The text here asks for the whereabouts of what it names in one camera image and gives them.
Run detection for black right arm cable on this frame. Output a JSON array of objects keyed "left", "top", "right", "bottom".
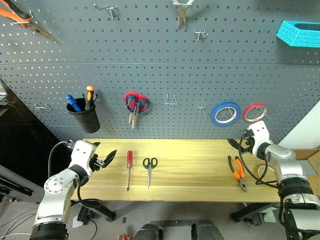
[{"left": 237, "top": 133, "right": 279, "bottom": 188}]

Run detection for dark rounded shape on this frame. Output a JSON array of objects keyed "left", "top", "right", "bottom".
[
  {"left": 132, "top": 223, "right": 164, "bottom": 240},
  {"left": 191, "top": 219, "right": 226, "bottom": 240}
]

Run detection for red tape roll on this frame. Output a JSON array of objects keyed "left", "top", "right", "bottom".
[{"left": 243, "top": 102, "right": 269, "bottom": 123}]

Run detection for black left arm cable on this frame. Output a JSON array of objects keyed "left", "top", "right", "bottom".
[{"left": 47, "top": 140, "right": 104, "bottom": 209}]

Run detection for black-handled scissors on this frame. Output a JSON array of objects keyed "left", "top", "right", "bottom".
[{"left": 142, "top": 157, "right": 159, "bottom": 190}]

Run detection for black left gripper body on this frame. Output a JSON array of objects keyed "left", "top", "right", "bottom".
[{"left": 88, "top": 154, "right": 107, "bottom": 173}]

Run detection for cyan plastic bin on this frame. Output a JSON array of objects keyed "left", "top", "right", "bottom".
[{"left": 275, "top": 20, "right": 320, "bottom": 48}]

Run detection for silver double-prong pegboard hook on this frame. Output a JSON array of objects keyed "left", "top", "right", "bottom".
[
  {"left": 197, "top": 104, "right": 209, "bottom": 120},
  {"left": 93, "top": 3, "right": 119, "bottom": 20},
  {"left": 194, "top": 29, "right": 209, "bottom": 42}
]

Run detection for black table foot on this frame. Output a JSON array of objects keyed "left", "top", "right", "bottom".
[
  {"left": 229, "top": 202, "right": 280, "bottom": 224},
  {"left": 76, "top": 199, "right": 117, "bottom": 223}
]

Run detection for orange and black screwdriver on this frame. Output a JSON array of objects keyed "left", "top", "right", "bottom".
[{"left": 84, "top": 85, "right": 95, "bottom": 111}]

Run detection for grey metal pegboard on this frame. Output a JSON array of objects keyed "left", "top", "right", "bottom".
[{"left": 0, "top": 0, "right": 320, "bottom": 145}]

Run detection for red-handled screwdriver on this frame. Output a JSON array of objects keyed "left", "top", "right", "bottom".
[{"left": 126, "top": 150, "right": 134, "bottom": 192}]

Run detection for blue-handled screwdriver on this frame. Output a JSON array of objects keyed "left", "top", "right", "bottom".
[{"left": 65, "top": 93, "right": 82, "bottom": 113}]

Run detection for orange and black combination pliers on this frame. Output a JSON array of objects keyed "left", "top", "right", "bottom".
[{"left": 227, "top": 155, "right": 248, "bottom": 193}]

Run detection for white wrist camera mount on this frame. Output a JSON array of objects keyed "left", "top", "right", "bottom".
[
  {"left": 247, "top": 120, "right": 272, "bottom": 157},
  {"left": 70, "top": 139, "right": 99, "bottom": 176}
]

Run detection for blue tape roll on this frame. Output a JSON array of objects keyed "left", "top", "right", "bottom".
[{"left": 210, "top": 101, "right": 242, "bottom": 127}]

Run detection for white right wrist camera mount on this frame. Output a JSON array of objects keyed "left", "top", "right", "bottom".
[{"left": 247, "top": 120, "right": 272, "bottom": 157}]

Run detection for brown cardboard box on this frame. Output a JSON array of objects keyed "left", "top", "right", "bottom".
[{"left": 291, "top": 148, "right": 320, "bottom": 197}]

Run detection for black plastic cup holder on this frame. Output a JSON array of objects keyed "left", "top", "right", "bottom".
[{"left": 66, "top": 97, "right": 101, "bottom": 134}]

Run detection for white-handled pliers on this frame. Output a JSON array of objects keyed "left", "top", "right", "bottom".
[{"left": 171, "top": 0, "right": 195, "bottom": 30}]

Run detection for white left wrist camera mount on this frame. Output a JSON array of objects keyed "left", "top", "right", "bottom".
[{"left": 70, "top": 139, "right": 99, "bottom": 176}]

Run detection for silver wire loop hook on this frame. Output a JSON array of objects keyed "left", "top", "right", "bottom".
[
  {"left": 11, "top": 9, "right": 35, "bottom": 29},
  {"left": 34, "top": 102, "right": 52, "bottom": 111},
  {"left": 164, "top": 92, "right": 179, "bottom": 106}
]

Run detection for beige tape roll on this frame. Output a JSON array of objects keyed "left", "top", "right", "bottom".
[{"left": 254, "top": 163, "right": 278, "bottom": 186}]

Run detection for red and blue scissors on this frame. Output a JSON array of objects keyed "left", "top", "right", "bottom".
[{"left": 123, "top": 91, "right": 151, "bottom": 130}]

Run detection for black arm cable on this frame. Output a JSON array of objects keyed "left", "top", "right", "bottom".
[
  {"left": 47, "top": 140, "right": 104, "bottom": 209},
  {"left": 237, "top": 133, "right": 279, "bottom": 188}
]

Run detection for black cabinet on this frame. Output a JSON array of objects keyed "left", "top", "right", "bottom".
[{"left": 0, "top": 77, "right": 76, "bottom": 203}]

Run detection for orange-handled needle-nose pliers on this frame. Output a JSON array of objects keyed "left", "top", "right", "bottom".
[{"left": 0, "top": 0, "right": 62, "bottom": 46}]

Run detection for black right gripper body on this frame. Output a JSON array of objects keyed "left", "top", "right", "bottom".
[{"left": 240, "top": 135, "right": 255, "bottom": 153}]

